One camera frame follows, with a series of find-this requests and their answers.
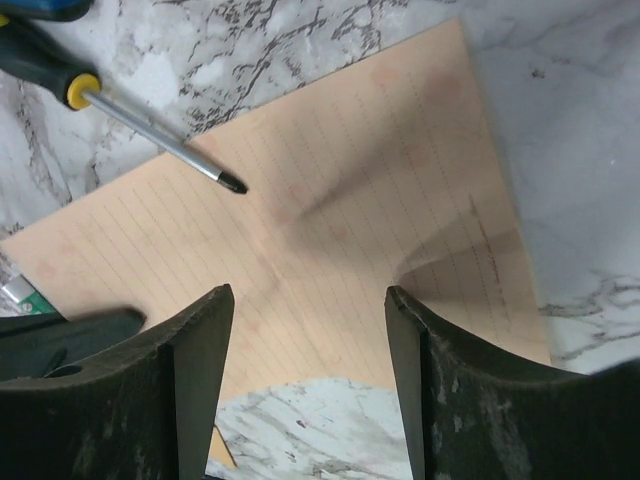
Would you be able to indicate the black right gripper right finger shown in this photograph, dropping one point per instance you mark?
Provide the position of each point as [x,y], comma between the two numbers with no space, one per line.
[472,410]

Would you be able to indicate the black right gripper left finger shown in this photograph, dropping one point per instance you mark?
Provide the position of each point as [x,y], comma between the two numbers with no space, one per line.
[106,397]

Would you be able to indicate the cream lined letter paper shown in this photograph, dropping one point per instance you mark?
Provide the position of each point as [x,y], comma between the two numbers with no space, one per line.
[383,173]

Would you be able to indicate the brown paper envelope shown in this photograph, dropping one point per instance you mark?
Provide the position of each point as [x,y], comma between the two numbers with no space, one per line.
[219,451]

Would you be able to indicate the green white glue stick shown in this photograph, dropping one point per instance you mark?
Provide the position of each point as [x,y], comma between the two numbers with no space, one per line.
[27,297]

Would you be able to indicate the black yellow screwdriver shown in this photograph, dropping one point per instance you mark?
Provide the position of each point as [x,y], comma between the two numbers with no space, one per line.
[31,55]

